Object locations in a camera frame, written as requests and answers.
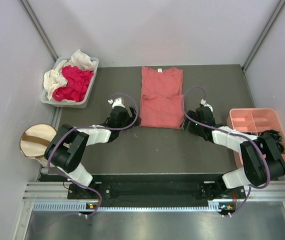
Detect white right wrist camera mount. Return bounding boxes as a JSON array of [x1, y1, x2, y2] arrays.
[[200, 99, 213, 112]]

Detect dark coiled item front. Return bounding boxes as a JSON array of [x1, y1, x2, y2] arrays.
[[275, 136, 285, 153]]

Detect magenta t-shirt in bin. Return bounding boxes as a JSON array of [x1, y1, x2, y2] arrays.
[[52, 65, 94, 102]]

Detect dark coiled item back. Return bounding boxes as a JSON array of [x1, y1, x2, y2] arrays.
[[259, 129, 282, 139]]

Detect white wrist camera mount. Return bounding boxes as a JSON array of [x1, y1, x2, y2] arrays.
[[107, 97, 125, 109], [200, 99, 213, 112]]

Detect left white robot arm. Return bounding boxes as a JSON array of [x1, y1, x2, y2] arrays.
[[44, 104, 141, 200]]

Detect dark coiled item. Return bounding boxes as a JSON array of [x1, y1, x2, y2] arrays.
[[259, 129, 282, 139], [275, 136, 285, 153]]

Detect pink divided organizer tray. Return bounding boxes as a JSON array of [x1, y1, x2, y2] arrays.
[[227, 108, 285, 161]]

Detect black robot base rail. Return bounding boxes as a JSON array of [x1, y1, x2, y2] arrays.
[[67, 173, 245, 208]]

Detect cream t-shirt in bin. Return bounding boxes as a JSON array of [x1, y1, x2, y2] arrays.
[[43, 49, 96, 105]]

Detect slotted cable duct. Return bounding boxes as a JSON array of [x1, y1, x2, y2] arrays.
[[32, 201, 236, 212]]

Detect round cream fabric basket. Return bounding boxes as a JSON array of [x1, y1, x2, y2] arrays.
[[19, 123, 57, 167]]

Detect grey plastic laundry bin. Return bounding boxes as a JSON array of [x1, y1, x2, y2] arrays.
[[40, 56, 100, 109]]

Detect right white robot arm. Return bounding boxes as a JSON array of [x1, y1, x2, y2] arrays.
[[181, 105, 285, 198]]

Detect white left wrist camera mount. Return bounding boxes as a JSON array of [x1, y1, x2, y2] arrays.
[[107, 97, 125, 109]]

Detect salmon pink t-shirt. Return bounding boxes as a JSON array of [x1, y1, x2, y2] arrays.
[[139, 66, 184, 129]]

